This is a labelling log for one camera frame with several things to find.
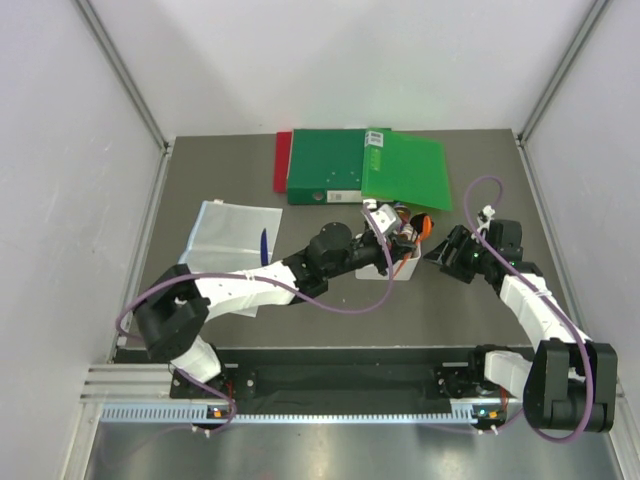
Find silver spoon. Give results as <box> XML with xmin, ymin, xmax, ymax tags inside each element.
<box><xmin>395</xmin><ymin>207</ymin><xmax>411</xmax><ymax>224</ymax></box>

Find red folder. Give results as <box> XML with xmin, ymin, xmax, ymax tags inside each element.
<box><xmin>272</xmin><ymin>131</ymin><xmax>293</xmax><ymax>193</ymax></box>

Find orange plastic spoon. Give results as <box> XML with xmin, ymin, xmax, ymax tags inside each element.
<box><xmin>409</xmin><ymin>213</ymin><xmax>434</xmax><ymax>246</ymax></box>

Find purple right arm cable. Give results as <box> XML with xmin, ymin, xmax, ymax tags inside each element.
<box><xmin>463</xmin><ymin>175</ymin><xmax>596</xmax><ymax>444</ymax></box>

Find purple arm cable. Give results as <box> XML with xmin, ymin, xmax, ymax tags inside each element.
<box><xmin>463</xmin><ymin>175</ymin><xmax>596</xmax><ymax>444</ymax></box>
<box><xmin>115</xmin><ymin>206</ymin><xmax>396</xmax><ymax>436</ymax></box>

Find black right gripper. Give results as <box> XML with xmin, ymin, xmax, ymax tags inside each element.
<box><xmin>424</xmin><ymin>225</ymin><xmax>496</xmax><ymax>283</ymax></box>

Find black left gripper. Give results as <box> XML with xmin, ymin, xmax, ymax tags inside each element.
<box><xmin>324</xmin><ymin>232</ymin><xmax>415</xmax><ymax>279</ymax></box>

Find dark green ring binder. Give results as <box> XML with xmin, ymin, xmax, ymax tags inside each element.
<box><xmin>286</xmin><ymin>129</ymin><xmax>366</xmax><ymax>205</ymax></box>

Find dark blue table knife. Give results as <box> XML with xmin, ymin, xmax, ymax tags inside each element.
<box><xmin>259</xmin><ymin>228</ymin><xmax>271</xmax><ymax>267</ymax></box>

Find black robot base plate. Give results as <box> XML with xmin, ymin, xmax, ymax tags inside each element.
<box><xmin>171</xmin><ymin>361</ymin><xmax>498</xmax><ymax>408</ymax></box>

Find clear mesh zip pouch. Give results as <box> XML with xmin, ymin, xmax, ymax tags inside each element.
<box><xmin>177</xmin><ymin>200</ymin><xmax>284</xmax><ymax>318</ymax></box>

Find grey slotted cable duct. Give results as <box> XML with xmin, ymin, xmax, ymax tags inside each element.
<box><xmin>100</xmin><ymin>403</ymin><xmax>478</xmax><ymax>425</ymax></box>

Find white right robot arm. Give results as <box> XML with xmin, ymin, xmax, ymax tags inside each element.
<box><xmin>424</xmin><ymin>206</ymin><xmax>618</xmax><ymax>433</ymax></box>

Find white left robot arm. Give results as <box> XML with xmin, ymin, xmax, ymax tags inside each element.
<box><xmin>129</xmin><ymin>201</ymin><xmax>417</xmax><ymax>397</ymax></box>

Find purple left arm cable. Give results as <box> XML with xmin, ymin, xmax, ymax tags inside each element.
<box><xmin>115</xmin><ymin>206</ymin><xmax>396</xmax><ymax>436</ymax></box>

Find white divided plastic container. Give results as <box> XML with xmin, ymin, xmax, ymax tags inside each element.
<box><xmin>355</xmin><ymin>245</ymin><xmax>422</xmax><ymax>281</ymax></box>

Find light green plastic folder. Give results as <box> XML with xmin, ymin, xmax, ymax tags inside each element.
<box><xmin>361</xmin><ymin>129</ymin><xmax>453</xmax><ymax>211</ymax></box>

